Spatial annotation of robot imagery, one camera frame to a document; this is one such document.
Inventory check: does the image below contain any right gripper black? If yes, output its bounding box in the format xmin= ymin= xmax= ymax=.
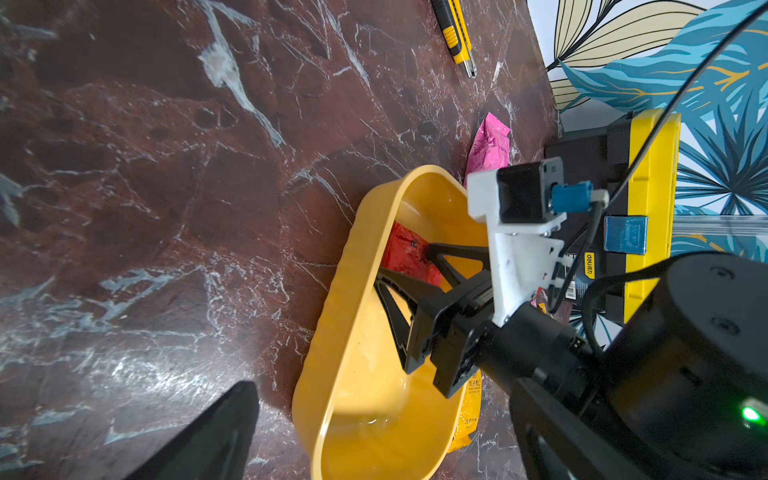
xmin=374 ymin=243 xmax=598 ymax=399

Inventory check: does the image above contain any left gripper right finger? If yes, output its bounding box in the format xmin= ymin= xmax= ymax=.
xmin=509 ymin=379 xmax=647 ymax=479

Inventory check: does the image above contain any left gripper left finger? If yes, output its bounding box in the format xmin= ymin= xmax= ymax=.
xmin=128 ymin=381 xmax=259 ymax=479

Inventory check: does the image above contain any small orange tea bag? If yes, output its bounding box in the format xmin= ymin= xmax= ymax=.
xmin=448 ymin=371 xmax=483 ymax=453

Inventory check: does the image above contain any yellow plastic storage box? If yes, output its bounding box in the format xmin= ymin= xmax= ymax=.
xmin=292 ymin=165 xmax=487 ymax=479

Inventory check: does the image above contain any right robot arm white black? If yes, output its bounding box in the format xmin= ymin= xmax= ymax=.
xmin=374 ymin=244 xmax=767 ymax=479

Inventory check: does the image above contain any yellow black toolbox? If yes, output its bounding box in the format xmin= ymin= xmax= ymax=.
xmin=545 ymin=110 xmax=682 ymax=318

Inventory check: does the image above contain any yellow black utility knife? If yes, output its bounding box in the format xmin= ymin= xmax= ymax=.
xmin=430 ymin=0 xmax=478 ymax=79

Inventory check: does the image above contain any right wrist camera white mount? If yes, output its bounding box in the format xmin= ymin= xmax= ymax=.
xmin=466 ymin=157 xmax=610 ymax=328

